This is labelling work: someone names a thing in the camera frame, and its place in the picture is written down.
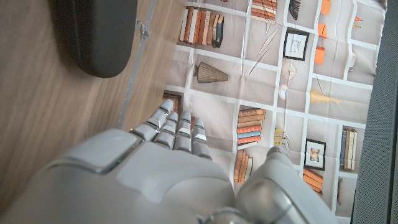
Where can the dark grey mesh panel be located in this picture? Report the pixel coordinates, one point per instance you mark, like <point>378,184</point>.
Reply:
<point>379,140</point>

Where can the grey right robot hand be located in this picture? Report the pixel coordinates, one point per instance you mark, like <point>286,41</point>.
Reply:
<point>130,180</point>

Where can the printed bookshelf backdrop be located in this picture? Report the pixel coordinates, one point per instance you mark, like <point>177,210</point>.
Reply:
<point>264,77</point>

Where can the black glasses case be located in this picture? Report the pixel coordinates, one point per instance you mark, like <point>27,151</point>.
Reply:
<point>99,37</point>

